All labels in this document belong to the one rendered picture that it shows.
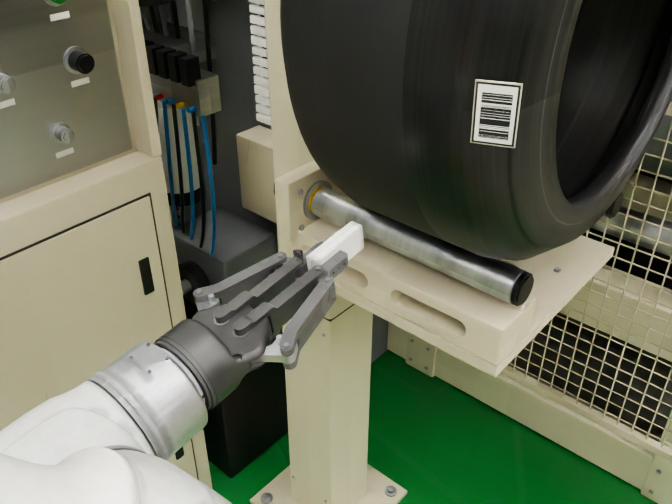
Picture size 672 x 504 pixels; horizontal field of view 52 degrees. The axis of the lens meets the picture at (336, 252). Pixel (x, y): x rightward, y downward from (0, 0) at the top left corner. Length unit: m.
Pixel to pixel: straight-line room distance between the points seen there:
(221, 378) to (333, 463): 0.96
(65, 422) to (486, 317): 0.53
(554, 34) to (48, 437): 0.51
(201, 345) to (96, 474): 0.20
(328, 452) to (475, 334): 0.67
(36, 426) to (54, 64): 0.69
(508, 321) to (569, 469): 1.05
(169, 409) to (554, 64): 0.44
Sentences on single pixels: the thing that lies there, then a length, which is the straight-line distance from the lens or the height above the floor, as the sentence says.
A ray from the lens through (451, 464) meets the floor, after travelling 1.84.
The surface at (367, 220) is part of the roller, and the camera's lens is 0.95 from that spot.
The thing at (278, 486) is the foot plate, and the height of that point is 0.01.
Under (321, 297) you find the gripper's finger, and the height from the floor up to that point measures 1.03.
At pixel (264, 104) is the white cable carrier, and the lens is 1.15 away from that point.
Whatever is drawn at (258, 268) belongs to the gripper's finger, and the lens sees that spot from 0.67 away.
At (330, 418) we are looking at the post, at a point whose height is 0.37.
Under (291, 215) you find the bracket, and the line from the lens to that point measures 1.00.
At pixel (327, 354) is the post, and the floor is 0.54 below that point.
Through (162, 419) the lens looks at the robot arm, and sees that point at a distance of 0.55.
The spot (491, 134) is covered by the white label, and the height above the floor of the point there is 1.15.
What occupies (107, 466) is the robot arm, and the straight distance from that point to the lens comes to 0.40.
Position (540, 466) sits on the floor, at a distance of 1.88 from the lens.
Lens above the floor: 1.40
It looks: 33 degrees down
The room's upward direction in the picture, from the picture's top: straight up
